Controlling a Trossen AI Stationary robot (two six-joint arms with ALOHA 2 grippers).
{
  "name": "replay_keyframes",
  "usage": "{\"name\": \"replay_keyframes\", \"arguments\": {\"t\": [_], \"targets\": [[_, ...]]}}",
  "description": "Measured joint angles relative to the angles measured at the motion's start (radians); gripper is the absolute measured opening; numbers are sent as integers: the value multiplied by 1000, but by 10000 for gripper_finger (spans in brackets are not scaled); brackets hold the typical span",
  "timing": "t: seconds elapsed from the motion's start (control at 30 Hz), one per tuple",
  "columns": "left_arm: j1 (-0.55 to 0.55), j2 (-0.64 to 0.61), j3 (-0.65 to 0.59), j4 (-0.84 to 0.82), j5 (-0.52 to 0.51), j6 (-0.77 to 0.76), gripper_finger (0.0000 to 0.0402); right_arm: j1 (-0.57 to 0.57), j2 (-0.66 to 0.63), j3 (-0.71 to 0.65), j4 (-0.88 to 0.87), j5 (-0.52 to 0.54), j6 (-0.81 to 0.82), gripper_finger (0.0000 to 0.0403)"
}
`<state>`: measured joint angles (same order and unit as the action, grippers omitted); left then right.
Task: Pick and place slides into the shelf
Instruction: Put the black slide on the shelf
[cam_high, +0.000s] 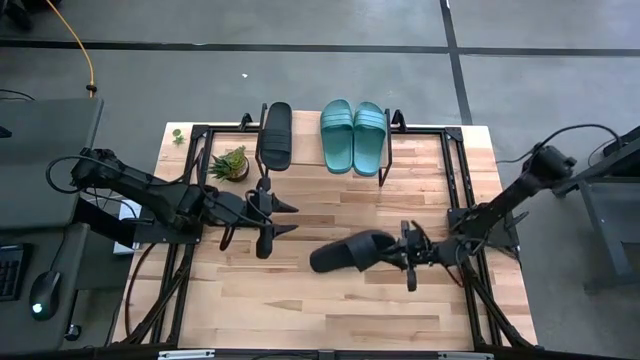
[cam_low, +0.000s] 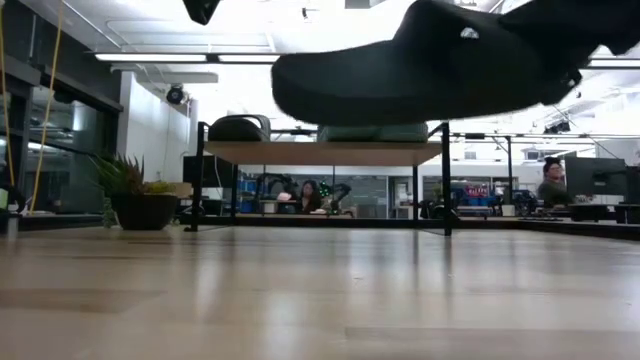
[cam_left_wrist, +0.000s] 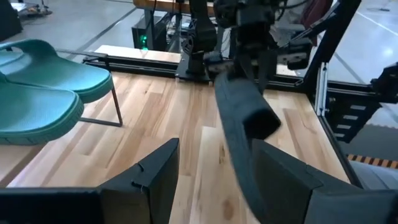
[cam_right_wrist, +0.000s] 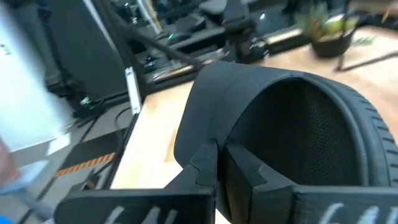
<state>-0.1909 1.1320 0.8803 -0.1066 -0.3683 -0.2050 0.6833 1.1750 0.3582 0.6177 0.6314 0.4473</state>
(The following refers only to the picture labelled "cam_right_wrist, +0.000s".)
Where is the black rubber slide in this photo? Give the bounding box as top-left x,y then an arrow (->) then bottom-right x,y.
173,60 -> 398,224

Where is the person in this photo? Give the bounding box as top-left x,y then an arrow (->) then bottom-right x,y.
0,136 -> 20,224

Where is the orange black hazard tape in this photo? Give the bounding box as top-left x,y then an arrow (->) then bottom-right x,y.
55,151 -> 116,177

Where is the black power adapter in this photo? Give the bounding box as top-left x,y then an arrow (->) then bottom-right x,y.
73,95 -> 107,119

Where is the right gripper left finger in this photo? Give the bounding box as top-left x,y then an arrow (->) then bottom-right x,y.
164,139 -> 219,192

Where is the wooden shelf with black frame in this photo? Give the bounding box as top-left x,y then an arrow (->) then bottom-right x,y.
334,0 -> 398,73

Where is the potted succulent plant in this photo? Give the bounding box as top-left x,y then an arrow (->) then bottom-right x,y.
294,2 -> 362,59

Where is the silver metal bracket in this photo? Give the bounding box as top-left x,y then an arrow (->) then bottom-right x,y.
124,66 -> 143,115

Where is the dark grey cabinet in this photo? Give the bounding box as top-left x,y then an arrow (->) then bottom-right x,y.
40,0 -> 129,96

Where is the small green leaf sprig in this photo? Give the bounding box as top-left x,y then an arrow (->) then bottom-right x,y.
354,35 -> 377,46

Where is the black computer mouse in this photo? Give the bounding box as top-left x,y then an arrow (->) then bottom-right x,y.
167,30 -> 193,46

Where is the large white panel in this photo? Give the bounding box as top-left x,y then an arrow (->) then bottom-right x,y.
0,0 -> 73,152

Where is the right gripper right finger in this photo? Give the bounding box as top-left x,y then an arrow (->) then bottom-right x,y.
216,140 -> 299,224

